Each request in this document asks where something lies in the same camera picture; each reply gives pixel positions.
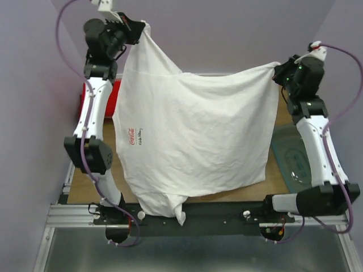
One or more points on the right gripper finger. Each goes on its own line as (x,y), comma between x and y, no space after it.
(279,79)
(280,69)

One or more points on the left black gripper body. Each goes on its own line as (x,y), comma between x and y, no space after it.
(120,33)

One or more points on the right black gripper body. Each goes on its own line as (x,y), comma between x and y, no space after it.
(291,86)

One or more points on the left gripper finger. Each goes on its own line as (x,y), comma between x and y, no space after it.
(133,23)
(136,33)

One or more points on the white t shirt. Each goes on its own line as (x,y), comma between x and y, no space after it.
(181,135)

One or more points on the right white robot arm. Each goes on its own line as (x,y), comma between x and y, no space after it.
(331,193)

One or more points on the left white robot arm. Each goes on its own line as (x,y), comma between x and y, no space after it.
(107,41)

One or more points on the teal plastic bin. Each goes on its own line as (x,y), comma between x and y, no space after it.
(290,153)

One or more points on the folded red t shirt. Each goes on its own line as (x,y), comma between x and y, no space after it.
(111,103)

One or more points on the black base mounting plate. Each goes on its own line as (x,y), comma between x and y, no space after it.
(202,219)

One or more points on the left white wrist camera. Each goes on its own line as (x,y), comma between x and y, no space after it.
(105,7)

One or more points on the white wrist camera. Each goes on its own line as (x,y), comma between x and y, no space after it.
(105,7)
(316,50)

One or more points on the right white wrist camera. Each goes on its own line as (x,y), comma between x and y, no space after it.
(316,50)

